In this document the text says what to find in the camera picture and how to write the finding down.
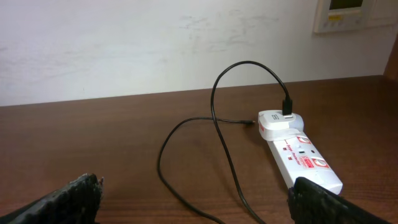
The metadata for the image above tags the white USB charger adapter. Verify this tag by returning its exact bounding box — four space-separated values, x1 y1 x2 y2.
258 110 304 141

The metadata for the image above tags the white power strip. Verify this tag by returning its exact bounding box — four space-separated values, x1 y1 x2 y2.
257 110 344 195

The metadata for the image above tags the black charging cable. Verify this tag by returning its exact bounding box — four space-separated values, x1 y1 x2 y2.
156 60 294 224

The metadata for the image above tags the white wall control panel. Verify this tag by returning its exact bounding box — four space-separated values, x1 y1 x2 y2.
313 0 397 34

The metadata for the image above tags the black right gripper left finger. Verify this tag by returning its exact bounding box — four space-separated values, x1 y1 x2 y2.
1 174 104 224

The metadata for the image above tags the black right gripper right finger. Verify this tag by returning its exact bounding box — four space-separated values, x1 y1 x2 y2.
287 177 389 224

